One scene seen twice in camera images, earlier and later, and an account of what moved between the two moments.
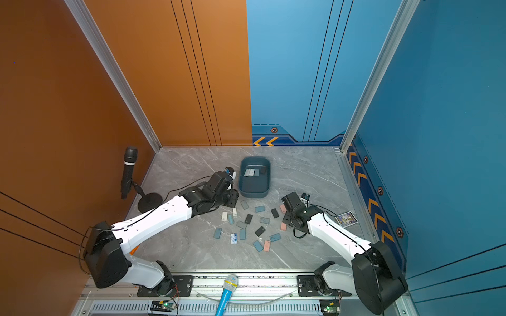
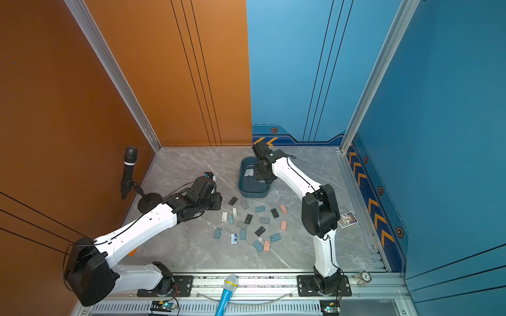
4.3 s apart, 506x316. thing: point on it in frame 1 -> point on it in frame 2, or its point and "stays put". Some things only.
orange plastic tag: (134, 249) stays put
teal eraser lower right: (275, 237) stays put
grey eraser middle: (242, 224) stays put
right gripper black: (285, 218) -> (256, 174)
